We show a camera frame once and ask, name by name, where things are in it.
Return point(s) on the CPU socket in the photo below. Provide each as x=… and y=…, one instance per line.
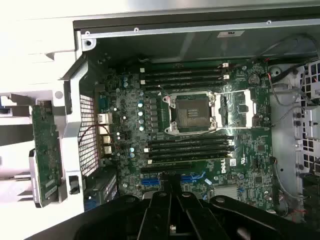
x=192, y=112

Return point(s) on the black RAM slot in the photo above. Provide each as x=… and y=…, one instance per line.
x=185, y=72
x=185, y=79
x=185, y=85
x=190, y=153
x=187, y=159
x=185, y=66
x=190, y=147
x=190, y=140

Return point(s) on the silver socket cover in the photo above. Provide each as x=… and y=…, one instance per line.
x=246, y=110

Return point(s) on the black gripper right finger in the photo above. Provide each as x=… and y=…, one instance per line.
x=190, y=215

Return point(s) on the grey parts rack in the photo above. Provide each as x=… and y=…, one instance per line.
x=15, y=190

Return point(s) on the open black PC case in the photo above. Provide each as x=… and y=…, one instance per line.
x=200, y=47

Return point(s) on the blue expansion slot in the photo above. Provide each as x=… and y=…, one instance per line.
x=150, y=181

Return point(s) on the metal rear port block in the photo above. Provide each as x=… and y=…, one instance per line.
x=105, y=135

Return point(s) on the green Dell motherboard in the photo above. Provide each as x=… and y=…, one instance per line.
x=260, y=150

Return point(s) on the perforated metal disk bay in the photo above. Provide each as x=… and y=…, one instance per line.
x=310, y=120

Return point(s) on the round coin battery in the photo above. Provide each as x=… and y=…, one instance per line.
x=253, y=79

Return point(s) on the thin metal locking lever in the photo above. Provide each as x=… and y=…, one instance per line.
x=232, y=92
x=250, y=127

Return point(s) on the silver chipset heatsink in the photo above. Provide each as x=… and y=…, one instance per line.
x=225, y=192

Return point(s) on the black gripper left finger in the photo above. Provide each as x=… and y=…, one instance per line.
x=160, y=215

